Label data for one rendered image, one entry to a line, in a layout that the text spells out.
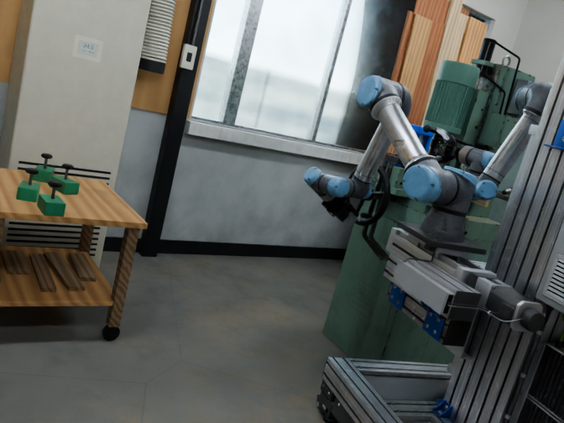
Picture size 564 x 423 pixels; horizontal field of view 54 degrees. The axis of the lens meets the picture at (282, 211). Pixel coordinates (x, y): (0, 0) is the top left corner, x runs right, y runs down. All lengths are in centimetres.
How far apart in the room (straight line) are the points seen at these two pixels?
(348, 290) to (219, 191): 123
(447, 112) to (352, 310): 105
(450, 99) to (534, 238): 99
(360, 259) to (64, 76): 165
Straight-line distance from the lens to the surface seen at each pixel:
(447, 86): 268
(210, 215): 368
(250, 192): 378
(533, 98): 224
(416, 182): 182
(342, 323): 289
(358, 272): 279
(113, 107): 295
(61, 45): 285
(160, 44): 311
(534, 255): 187
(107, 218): 223
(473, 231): 277
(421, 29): 434
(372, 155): 220
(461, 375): 208
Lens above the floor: 115
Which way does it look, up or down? 12 degrees down
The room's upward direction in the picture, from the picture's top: 15 degrees clockwise
